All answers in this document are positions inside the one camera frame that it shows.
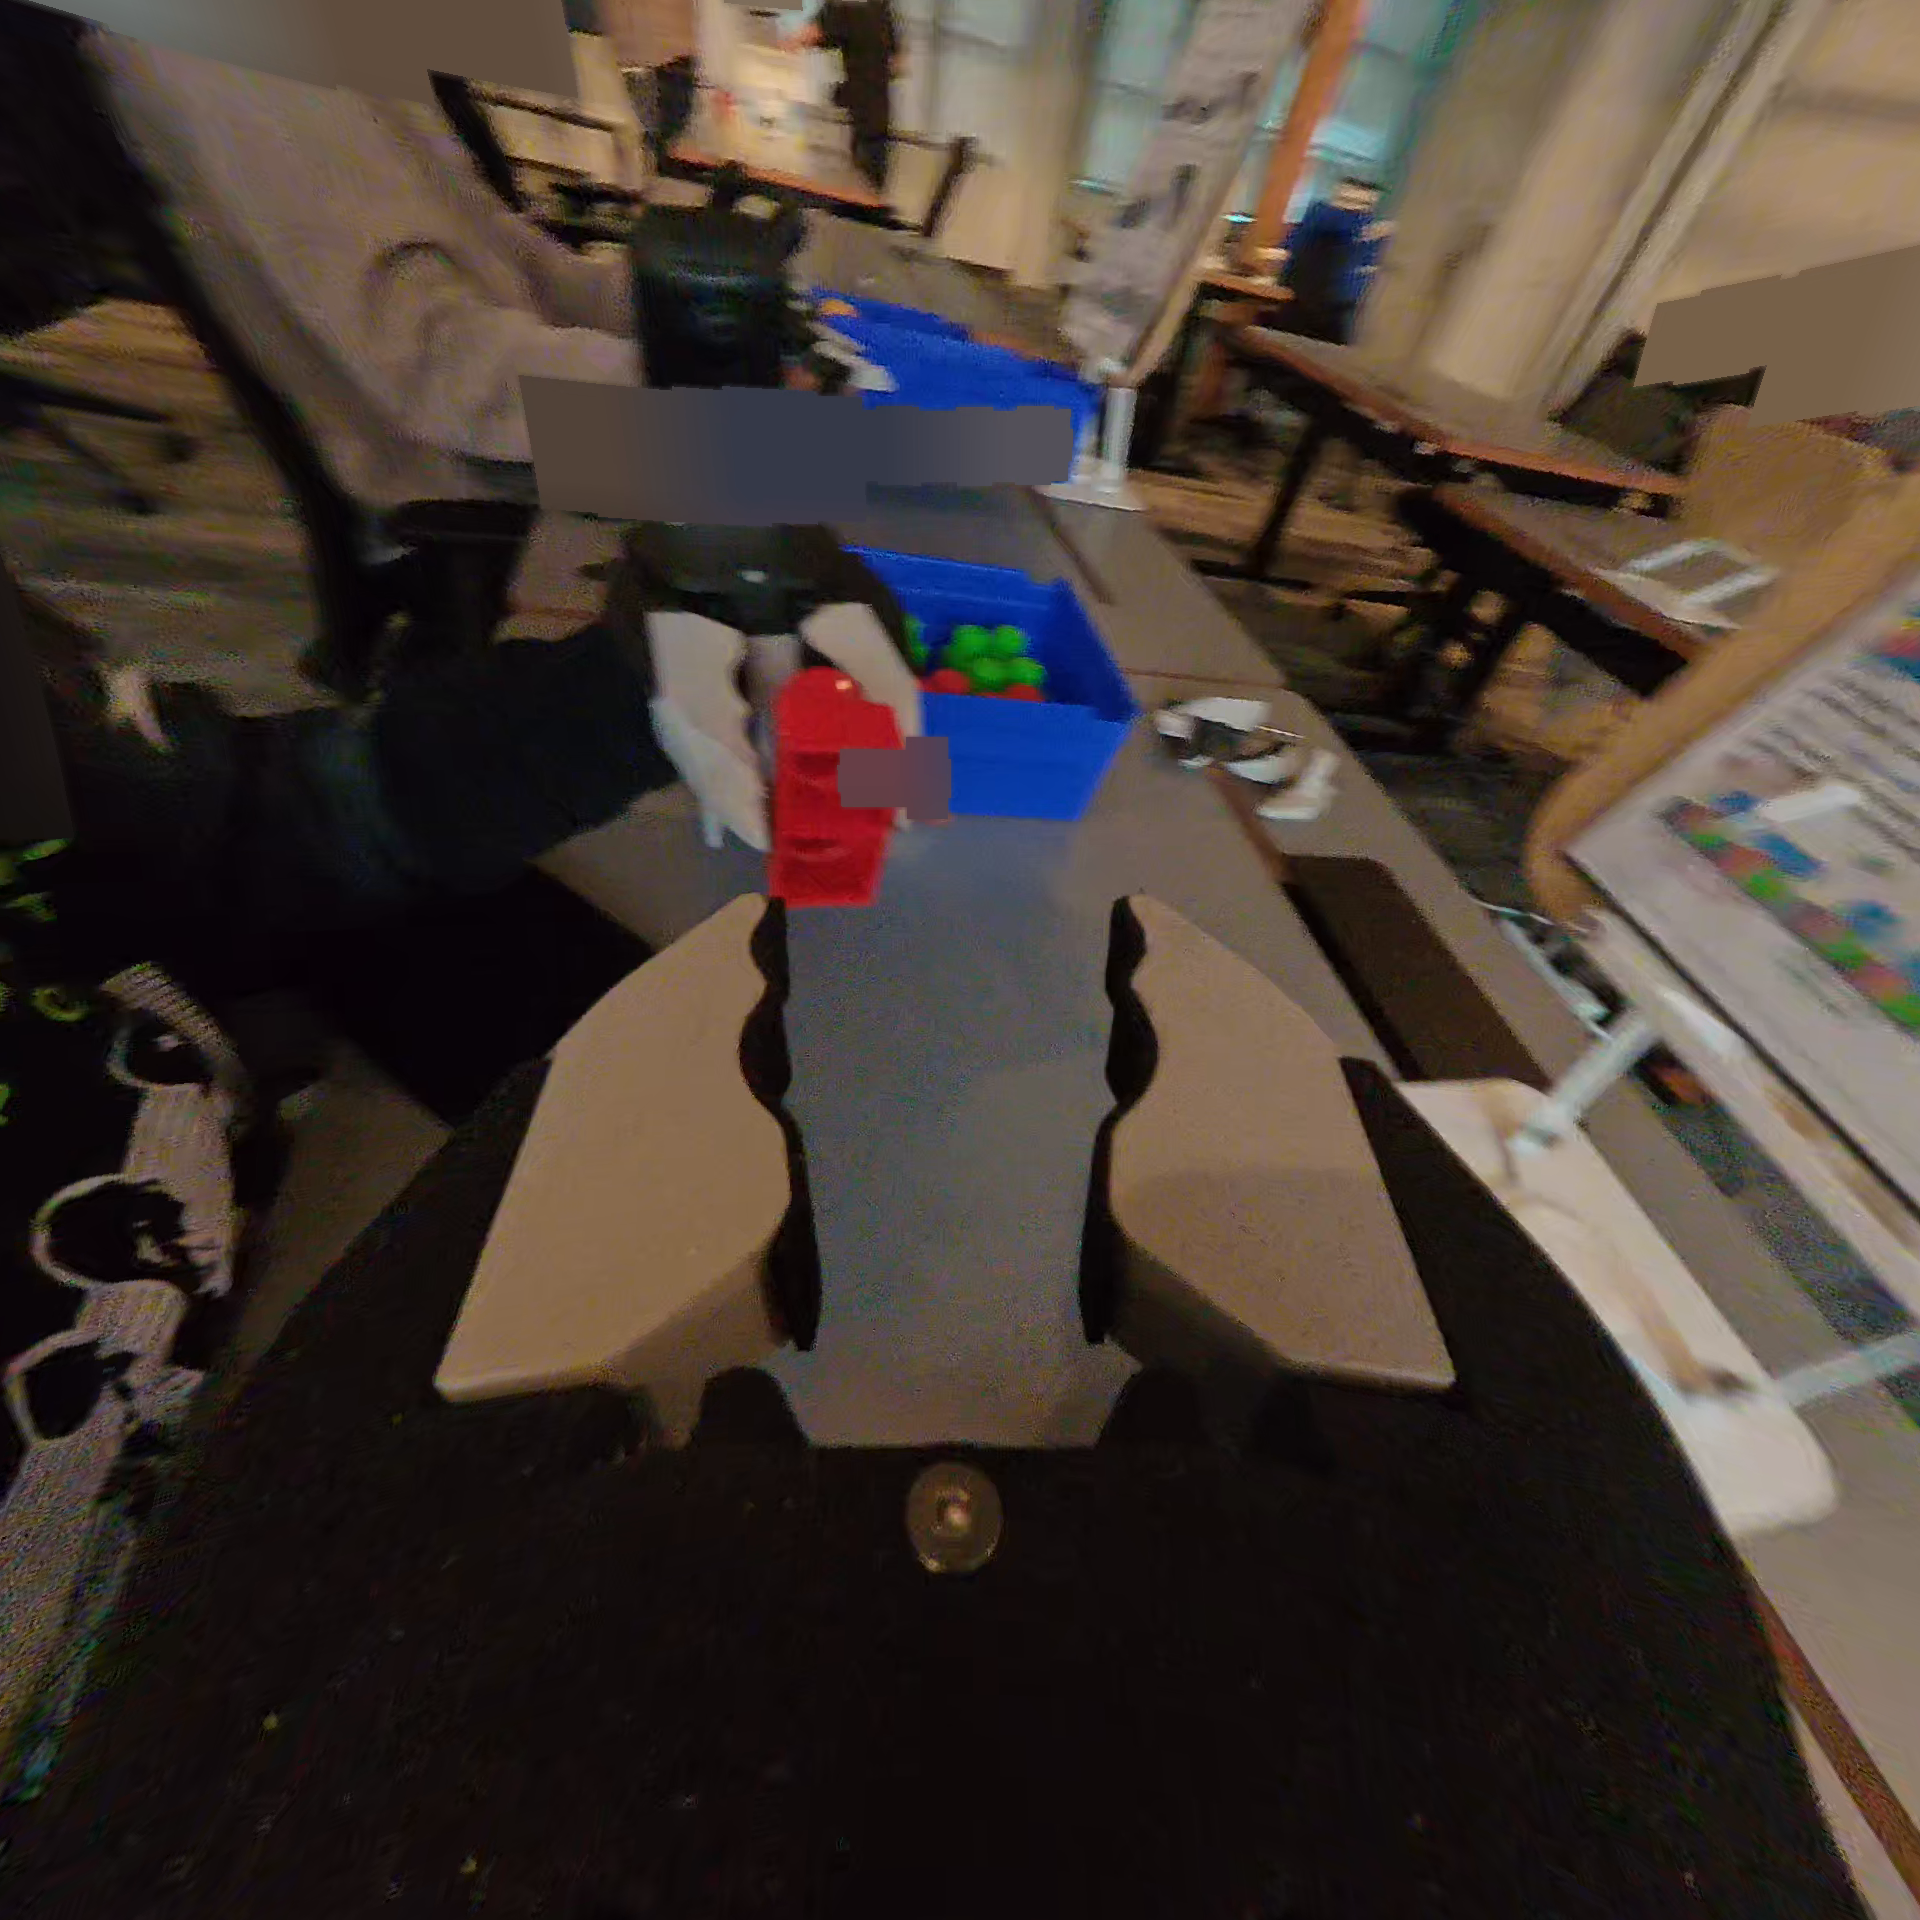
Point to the beige chair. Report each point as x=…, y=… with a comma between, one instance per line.
x=1787, y=480

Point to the wooden background desk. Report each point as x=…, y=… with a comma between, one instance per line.
x=1441, y=404
x=1592, y=586

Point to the clear acrylic stand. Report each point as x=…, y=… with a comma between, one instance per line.
x=1702, y=575

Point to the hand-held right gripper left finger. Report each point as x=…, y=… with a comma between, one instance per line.
x=632, y=1201

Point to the green two-stud mega block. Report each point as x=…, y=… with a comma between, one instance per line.
x=1016, y=641
x=998, y=680

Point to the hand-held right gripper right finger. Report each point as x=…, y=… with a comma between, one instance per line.
x=1277, y=1201

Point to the person's patterned garment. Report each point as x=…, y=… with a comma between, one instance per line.
x=107, y=1351

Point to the blue bin with white label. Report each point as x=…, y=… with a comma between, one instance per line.
x=1037, y=767

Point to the chair with blue jacket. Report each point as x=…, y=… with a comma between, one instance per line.
x=1332, y=270

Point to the printed instruction sheet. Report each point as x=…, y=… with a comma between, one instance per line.
x=1801, y=871

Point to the red two-stud mega block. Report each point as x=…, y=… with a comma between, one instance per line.
x=827, y=750

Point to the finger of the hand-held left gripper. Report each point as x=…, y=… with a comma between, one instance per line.
x=871, y=660
x=717, y=737

